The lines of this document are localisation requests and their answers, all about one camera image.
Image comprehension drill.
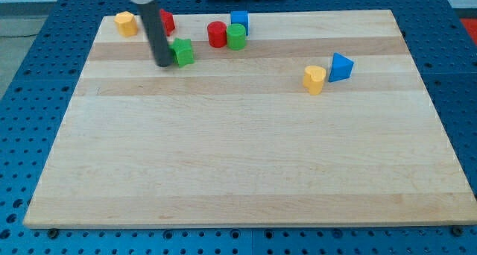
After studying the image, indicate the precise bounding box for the blue cube block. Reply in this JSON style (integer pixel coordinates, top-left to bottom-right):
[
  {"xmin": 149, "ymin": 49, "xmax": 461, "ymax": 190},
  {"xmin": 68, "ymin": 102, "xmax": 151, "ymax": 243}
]
[{"xmin": 230, "ymin": 10, "xmax": 249, "ymax": 35}]

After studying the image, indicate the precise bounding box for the red cylinder block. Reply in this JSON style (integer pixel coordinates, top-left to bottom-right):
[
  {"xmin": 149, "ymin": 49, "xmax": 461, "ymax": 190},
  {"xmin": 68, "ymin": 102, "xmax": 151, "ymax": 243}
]
[{"xmin": 207, "ymin": 21, "xmax": 227, "ymax": 48}]

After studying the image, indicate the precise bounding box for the green star block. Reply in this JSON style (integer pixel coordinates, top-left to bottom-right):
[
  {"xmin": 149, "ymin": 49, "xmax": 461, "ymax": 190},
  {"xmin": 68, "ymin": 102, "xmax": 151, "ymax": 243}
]
[{"xmin": 170, "ymin": 38, "xmax": 195, "ymax": 68}]

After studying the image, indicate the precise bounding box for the blue triangle block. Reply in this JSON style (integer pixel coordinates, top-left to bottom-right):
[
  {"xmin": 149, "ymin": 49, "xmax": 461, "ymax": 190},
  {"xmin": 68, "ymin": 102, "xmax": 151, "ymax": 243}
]
[{"xmin": 328, "ymin": 52, "xmax": 354, "ymax": 82}]

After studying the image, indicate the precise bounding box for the yellow heart block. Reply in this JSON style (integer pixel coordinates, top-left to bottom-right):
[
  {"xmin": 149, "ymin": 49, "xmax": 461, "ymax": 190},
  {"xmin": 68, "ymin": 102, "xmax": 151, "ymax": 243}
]
[{"xmin": 303, "ymin": 66, "xmax": 326, "ymax": 95}]

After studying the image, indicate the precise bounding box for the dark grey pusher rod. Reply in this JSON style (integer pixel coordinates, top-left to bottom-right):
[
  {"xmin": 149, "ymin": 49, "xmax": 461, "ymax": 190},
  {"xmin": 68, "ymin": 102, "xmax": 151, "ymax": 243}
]
[{"xmin": 137, "ymin": 1, "xmax": 173, "ymax": 67}]

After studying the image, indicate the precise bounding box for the red star block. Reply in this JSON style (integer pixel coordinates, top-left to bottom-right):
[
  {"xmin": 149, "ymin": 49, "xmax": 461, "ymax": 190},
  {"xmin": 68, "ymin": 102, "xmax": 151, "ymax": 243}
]
[{"xmin": 159, "ymin": 9, "xmax": 176, "ymax": 37}]

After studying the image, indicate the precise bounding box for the light wooden board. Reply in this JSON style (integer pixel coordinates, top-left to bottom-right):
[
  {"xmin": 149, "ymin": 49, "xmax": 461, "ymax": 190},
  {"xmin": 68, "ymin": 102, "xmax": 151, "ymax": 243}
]
[{"xmin": 24, "ymin": 10, "xmax": 476, "ymax": 229}]

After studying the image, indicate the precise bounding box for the green cylinder block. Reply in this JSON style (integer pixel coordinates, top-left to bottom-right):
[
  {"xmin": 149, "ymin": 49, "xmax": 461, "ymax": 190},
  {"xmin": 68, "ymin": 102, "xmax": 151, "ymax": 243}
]
[{"xmin": 226, "ymin": 23, "xmax": 246, "ymax": 50}]

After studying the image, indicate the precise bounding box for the yellow hexagon block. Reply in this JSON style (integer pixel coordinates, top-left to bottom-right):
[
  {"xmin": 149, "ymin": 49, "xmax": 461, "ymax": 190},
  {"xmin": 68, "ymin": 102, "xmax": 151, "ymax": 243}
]
[{"xmin": 114, "ymin": 11, "xmax": 138, "ymax": 37}]

